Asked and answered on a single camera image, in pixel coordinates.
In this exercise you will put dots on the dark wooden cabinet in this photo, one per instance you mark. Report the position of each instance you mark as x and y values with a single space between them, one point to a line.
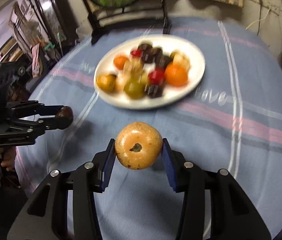
59 22

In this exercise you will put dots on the orange tangerine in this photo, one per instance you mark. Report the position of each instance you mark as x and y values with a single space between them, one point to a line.
175 75
119 61

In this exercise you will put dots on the blue striped tablecloth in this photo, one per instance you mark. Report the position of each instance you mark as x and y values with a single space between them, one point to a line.
233 119

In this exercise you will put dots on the wall power strip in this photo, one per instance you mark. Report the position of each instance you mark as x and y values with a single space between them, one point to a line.
273 5

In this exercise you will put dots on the dark brown mangosteen front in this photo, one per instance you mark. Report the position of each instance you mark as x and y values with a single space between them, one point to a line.
65 112

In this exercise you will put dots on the green broom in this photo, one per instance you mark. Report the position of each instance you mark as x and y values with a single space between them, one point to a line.
55 46

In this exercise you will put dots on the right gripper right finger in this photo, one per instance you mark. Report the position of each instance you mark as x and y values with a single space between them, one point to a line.
233 215

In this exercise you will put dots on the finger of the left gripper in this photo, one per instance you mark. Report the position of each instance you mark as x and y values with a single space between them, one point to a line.
57 122
23 109

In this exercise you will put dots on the beige oblong fruit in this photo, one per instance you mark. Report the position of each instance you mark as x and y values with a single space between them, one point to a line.
138 146

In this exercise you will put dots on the large tan round fruit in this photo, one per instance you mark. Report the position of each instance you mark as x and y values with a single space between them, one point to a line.
133 67

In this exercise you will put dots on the green yellow round fruit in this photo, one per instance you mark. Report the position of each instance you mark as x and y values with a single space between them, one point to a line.
134 90

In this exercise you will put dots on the round painted screen on stand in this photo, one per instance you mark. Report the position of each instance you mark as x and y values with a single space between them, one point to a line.
99 10

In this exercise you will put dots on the large dark mangosteen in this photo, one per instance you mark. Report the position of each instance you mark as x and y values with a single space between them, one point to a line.
162 61

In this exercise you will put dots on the red cherry tomato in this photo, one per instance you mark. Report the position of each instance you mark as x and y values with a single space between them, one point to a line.
157 77
136 53

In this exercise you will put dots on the white round plate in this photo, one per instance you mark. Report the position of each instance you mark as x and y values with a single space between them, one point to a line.
171 94

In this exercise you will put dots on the dark plum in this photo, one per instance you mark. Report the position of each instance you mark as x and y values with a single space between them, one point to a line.
154 91

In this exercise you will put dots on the dark brown speckled mangosteen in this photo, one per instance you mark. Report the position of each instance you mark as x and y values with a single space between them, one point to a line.
149 55

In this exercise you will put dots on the person left hand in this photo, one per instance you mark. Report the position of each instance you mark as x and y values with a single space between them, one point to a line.
8 158

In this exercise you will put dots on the yellow orange tomato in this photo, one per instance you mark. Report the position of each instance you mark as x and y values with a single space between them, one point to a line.
106 82

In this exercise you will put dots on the pale cream round fruit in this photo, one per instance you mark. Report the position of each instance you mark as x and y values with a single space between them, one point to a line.
182 61

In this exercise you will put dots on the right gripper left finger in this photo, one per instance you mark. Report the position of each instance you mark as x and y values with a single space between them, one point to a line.
44 215

